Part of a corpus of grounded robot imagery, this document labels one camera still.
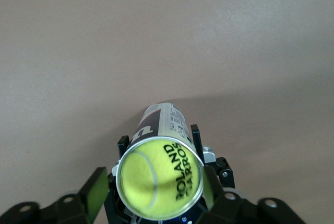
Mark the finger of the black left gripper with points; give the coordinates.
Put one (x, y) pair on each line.
(195, 138)

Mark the yellow Roland Garros tennis ball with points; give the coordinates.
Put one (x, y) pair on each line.
(146, 174)

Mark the clear tennis ball can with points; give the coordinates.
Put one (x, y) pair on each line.
(167, 122)

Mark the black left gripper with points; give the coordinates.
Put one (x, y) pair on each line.
(114, 208)

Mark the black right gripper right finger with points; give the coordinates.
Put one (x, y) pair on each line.
(235, 208)

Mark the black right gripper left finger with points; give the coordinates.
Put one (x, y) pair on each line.
(65, 208)

